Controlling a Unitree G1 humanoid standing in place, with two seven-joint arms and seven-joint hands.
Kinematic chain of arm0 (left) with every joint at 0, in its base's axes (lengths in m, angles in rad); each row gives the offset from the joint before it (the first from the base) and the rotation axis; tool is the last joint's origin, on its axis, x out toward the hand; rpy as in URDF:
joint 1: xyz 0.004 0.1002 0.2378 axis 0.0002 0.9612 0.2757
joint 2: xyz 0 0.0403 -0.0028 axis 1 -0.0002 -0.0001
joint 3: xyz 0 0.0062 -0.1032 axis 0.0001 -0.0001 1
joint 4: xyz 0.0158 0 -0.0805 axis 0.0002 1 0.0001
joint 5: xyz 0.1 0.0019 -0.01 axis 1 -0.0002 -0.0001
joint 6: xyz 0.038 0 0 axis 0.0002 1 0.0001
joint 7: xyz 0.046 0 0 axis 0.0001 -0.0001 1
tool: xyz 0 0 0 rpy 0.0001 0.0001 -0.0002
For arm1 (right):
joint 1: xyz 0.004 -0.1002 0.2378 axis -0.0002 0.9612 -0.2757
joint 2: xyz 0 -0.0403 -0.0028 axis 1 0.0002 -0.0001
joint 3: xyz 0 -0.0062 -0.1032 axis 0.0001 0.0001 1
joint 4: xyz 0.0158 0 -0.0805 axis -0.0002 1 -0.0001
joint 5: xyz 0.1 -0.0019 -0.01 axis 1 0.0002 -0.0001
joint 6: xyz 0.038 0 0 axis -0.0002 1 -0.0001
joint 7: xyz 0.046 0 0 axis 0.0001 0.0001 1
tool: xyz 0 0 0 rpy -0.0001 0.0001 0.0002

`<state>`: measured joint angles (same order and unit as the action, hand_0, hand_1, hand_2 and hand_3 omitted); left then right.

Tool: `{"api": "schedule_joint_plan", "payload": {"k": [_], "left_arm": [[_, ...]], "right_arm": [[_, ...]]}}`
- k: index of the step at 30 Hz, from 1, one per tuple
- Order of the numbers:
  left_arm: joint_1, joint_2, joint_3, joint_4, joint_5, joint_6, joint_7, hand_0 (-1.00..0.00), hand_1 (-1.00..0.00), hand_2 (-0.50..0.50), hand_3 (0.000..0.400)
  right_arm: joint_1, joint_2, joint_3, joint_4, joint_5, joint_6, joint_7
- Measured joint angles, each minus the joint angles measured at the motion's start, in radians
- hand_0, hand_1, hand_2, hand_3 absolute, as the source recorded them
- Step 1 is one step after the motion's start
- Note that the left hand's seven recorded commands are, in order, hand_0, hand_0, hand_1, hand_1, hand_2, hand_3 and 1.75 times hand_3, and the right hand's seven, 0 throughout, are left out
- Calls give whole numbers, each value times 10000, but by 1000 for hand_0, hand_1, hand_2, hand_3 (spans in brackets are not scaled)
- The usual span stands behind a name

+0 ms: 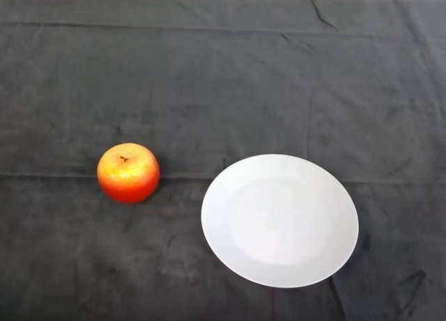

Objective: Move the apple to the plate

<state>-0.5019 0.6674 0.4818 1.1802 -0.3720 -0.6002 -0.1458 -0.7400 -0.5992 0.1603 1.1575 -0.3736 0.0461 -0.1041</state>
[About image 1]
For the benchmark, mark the white round plate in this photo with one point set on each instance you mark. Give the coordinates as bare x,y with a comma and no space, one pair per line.
278,221

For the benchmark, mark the red yellow apple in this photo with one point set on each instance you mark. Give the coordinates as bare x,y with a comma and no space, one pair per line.
128,176

